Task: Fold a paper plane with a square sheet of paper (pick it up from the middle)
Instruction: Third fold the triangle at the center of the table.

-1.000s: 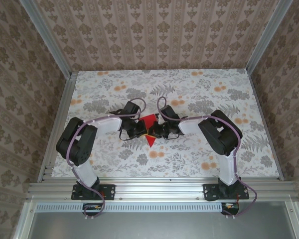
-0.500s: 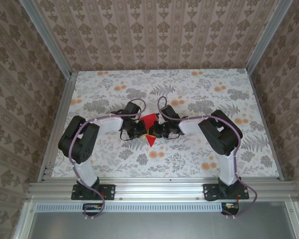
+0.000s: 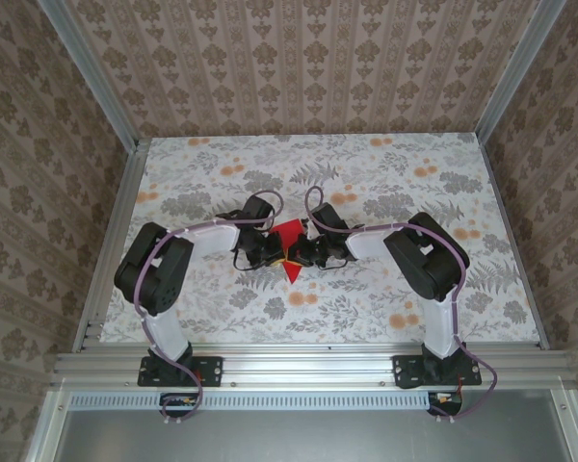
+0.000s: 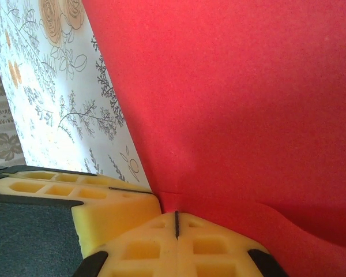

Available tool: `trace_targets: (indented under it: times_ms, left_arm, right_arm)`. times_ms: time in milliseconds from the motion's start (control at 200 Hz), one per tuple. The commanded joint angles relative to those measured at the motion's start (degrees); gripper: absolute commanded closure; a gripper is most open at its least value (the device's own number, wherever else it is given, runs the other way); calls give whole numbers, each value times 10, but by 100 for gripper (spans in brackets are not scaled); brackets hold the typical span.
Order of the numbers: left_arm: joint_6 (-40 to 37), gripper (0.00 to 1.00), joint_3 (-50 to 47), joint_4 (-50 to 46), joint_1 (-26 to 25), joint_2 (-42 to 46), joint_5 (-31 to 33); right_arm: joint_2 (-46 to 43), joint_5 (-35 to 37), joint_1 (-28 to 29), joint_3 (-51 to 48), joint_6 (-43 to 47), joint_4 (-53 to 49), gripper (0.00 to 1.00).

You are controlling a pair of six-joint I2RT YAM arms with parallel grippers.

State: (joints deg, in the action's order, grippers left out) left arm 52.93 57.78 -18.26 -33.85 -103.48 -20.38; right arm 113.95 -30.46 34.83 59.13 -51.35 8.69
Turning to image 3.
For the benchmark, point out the grey metal sheet panel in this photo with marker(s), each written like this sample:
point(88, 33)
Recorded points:
point(308, 438)

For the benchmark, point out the red square paper sheet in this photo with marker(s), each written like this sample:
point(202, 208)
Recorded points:
point(289, 231)

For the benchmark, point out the aluminium frame post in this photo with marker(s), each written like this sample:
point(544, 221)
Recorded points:
point(91, 77)
point(516, 67)

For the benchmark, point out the floral patterned table cover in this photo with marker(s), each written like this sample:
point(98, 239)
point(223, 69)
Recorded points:
point(347, 317)

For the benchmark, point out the wide aluminium frame rail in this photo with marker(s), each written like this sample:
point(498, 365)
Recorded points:
point(308, 366)

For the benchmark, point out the aluminium side rail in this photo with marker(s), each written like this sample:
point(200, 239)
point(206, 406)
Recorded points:
point(114, 240)
point(512, 240)

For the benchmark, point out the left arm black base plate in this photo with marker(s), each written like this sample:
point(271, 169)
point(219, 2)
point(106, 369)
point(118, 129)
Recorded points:
point(212, 370)

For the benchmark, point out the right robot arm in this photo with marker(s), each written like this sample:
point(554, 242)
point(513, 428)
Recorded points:
point(428, 264)

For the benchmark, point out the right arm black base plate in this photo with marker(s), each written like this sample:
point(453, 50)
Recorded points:
point(402, 370)

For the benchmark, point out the aluminium lower frame rail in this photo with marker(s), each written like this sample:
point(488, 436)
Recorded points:
point(45, 433)
point(566, 428)

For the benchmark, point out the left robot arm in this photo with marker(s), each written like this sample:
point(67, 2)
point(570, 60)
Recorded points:
point(154, 279)

